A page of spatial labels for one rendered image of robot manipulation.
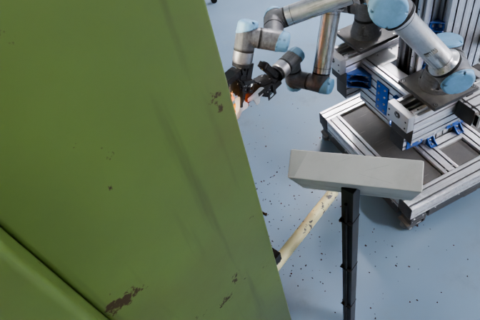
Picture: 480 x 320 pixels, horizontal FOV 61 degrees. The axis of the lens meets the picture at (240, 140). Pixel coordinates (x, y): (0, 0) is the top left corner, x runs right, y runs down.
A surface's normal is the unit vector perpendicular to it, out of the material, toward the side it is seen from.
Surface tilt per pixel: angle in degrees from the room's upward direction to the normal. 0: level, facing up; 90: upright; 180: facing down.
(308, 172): 30
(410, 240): 0
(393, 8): 84
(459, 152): 0
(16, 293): 90
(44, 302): 90
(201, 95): 90
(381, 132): 0
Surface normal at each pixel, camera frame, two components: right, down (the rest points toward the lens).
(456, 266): -0.18, -0.67
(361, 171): -0.29, -0.22
